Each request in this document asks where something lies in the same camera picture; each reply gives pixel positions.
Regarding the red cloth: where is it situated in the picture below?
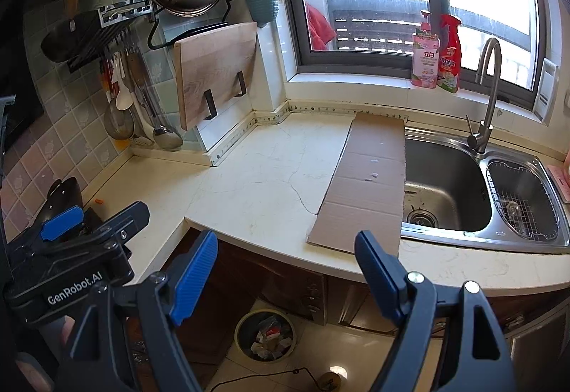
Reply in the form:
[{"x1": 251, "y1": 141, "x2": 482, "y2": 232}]
[{"x1": 306, "y1": 2, "x2": 338, "y2": 51}]

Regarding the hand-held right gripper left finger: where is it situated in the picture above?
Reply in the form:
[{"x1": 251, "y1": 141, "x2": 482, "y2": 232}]
[{"x1": 56, "y1": 229, "x2": 219, "y2": 392}]

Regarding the cardboard sheet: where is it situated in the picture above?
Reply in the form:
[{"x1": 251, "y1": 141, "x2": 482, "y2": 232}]
[{"x1": 306, "y1": 113, "x2": 407, "y2": 254}]

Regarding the chrome hook bar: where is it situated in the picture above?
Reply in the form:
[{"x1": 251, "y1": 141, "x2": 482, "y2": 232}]
[{"x1": 99, "y1": 0, "x2": 155, "y2": 26}]

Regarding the white wall socket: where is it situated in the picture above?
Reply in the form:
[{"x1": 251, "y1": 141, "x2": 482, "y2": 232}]
[{"x1": 533, "y1": 58, "x2": 558, "y2": 122}]

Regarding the metal mesh strainer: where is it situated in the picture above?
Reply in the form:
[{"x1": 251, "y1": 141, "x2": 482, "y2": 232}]
[{"x1": 104, "y1": 103, "x2": 134, "y2": 140}]

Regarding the black range hood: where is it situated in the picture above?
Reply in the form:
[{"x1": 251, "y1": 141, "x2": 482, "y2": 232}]
[{"x1": 0, "y1": 0, "x2": 119, "y2": 139}]

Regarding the wire drain basket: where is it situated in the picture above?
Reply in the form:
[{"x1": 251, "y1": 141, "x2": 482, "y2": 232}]
[{"x1": 486, "y1": 158, "x2": 559, "y2": 240}]

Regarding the grey-blue utensil cup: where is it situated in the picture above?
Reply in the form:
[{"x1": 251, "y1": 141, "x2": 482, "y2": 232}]
[{"x1": 245, "y1": 0, "x2": 279, "y2": 28}]

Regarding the red spray bottle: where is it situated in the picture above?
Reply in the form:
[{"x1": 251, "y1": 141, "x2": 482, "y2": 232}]
[{"x1": 436, "y1": 14, "x2": 462, "y2": 94}]

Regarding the patterned sealing tape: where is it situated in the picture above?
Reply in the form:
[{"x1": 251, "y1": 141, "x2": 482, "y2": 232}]
[{"x1": 214, "y1": 100, "x2": 410, "y2": 166}]

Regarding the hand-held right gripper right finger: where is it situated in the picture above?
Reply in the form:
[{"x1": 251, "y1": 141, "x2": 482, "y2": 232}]
[{"x1": 354, "y1": 230, "x2": 519, "y2": 392}]

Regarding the red handled utensil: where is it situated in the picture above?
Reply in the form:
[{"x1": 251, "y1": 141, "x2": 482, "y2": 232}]
[{"x1": 100, "y1": 58, "x2": 114, "y2": 101}]

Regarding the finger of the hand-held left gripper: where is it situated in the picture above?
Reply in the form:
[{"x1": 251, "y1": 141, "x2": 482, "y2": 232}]
[
  {"x1": 10, "y1": 204, "x2": 85, "y2": 249},
  {"x1": 94, "y1": 202, "x2": 150, "y2": 241}
]

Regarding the black cable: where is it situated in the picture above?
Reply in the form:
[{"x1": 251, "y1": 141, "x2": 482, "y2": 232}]
[{"x1": 207, "y1": 367, "x2": 332, "y2": 392}]

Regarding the black pan with wooden handle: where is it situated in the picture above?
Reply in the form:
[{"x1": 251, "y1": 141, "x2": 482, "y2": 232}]
[{"x1": 41, "y1": 0, "x2": 105, "y2": 63}]

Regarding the wooden cutting board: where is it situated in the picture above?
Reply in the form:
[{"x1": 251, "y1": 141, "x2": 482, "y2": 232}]
[{"x1": 173, "y1": 21, "x2": 259, "y2": 131}]

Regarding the pink detergent bottle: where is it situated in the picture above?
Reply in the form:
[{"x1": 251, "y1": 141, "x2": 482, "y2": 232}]
[{"x1": 410, "y1": 10, "x2": 441, "y2": 89}]

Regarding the black cutting board bracket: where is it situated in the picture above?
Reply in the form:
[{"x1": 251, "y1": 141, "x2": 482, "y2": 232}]
[{"x1": 202, "y1": 72, "x2": 247, "y2": 120}]

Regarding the brown wooden cabinet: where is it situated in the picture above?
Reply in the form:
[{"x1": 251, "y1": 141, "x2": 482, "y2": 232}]
[{"x1": 129, "y1": 227, "x2": 570, "y2": 375}]

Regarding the steel ladle with wooden handle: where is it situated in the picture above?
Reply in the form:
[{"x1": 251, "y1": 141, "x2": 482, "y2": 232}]
[{"x1": 127, "y1": 49, "x2": 184, "y2": 150}]

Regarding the steel faucet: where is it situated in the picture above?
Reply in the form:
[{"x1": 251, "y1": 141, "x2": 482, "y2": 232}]
[{"x1": 465, "y1": 37, "x2": 503, "y2": 153}]

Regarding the person's left hand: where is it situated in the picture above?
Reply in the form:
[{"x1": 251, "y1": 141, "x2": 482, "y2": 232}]
[{"x1": 13, "y1": 314, "x2": 77, "y2": 392}]

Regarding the stainless steel sink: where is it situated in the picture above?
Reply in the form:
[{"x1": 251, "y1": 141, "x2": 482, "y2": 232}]
[{"x1": 400, "y1": 127, "x2": 570, "y2": 248}]

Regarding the round trash bin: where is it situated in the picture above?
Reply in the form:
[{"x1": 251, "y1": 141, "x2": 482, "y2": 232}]
[{"x1": 234, "y1": 308, "x2": 297, "y2": 362}]

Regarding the pink tray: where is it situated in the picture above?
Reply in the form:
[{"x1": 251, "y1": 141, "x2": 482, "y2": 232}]
[{"x1": 547, "y1": 163, "x2": 570, "y2": 203}]

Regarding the white rice spoon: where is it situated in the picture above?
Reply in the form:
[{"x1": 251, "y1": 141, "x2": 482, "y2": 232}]
[{"x1": 111, "y1": 54, "x2": 133, "y2": 110}]

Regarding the black wire lid rack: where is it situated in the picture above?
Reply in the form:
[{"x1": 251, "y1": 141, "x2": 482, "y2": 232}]
[{"x1": 147, "y1": 0, "x2": 234, "y2": 50}]

